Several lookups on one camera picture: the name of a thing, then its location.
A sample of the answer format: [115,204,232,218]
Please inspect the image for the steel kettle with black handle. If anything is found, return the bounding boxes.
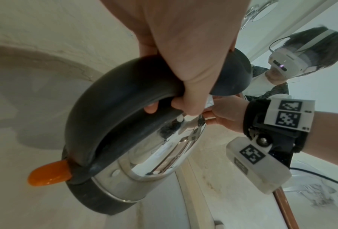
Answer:
[27,48,253,217]

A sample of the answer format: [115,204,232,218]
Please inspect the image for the person's patterned shirt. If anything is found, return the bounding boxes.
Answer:
[242,64,290,101]

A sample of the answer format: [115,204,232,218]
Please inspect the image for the person's right hand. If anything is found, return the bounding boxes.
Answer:
[202,95,252,133]

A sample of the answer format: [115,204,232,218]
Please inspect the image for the round white fixture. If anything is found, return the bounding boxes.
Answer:
[252,0,280,22]

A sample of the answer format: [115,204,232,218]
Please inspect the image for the person's left hand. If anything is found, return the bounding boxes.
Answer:
[101,0,253,117]

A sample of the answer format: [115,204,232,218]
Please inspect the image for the person's right forearm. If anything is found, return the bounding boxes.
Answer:
[292,110,338,162]

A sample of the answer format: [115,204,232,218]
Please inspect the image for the black wristband with marker tags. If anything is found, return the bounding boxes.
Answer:
[242,98,316,166]

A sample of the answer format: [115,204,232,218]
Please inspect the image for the brown wooden trim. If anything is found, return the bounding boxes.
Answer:
[272,187,300,229]

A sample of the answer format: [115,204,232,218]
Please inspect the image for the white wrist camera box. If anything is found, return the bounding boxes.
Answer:
[225,136,293,195]

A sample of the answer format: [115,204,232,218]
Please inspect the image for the clear plastic piece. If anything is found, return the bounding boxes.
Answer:
[282,172,337,204]

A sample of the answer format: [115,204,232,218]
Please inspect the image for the black cable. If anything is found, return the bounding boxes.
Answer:
[288,166,338,188]

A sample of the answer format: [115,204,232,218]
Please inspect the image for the white head-worn headset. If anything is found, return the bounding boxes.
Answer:
[267,29,338,79]

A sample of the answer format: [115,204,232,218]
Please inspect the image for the person's face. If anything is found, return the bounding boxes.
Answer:
[264,67,288,86]

